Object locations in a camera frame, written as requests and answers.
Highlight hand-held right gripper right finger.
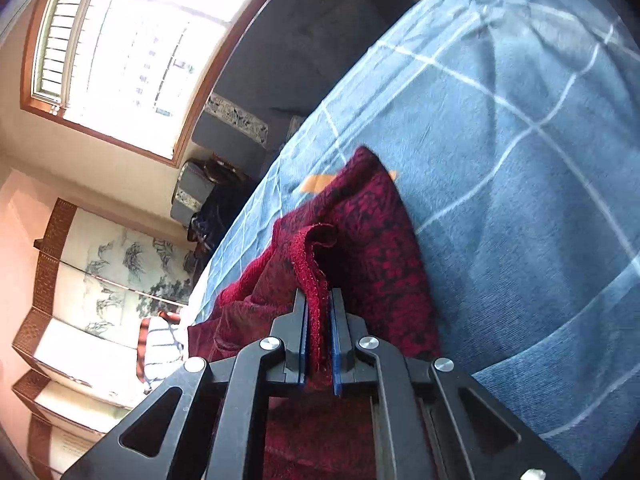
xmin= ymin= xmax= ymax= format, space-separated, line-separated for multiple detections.
xmin=330 ymin=287 xmax=583 ymax=480

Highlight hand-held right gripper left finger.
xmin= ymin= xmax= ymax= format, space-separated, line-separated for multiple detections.
xmin=60 ymin=287 xmax=308 ymax=480

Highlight red patterned garment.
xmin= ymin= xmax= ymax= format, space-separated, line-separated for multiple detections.
xmin=187 ymin=146 xmax=443 ymax=480

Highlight white checked pillow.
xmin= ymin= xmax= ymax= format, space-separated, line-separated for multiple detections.
xmin=135 ymin=310 xmax=188 ymax=396

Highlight grey cushion patterned trim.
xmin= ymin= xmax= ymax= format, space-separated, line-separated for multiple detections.
xmin=171 ymin=160 xmax=217 ymax=222

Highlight dark wooden chair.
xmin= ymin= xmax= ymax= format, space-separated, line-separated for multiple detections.
xmin=206 ymin=156 xmax=246 ymax=183

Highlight painted folding screen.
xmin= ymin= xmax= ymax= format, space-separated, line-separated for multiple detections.
xmin=10 ymin=197 xmax=201 ymax=480

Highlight blue checked bed sheet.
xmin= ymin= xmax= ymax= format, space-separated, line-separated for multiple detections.
xmin=192 ymin=0 xmax=640 ymax=461

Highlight grey window seat patterned trim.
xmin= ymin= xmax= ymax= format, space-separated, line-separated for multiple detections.
xmin=192 ymin=0 xmax=451 ymax=156

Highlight large wooden-framed window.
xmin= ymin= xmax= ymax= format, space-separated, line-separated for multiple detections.
xmin=20 ymin=0 xmax=306 ymax=168

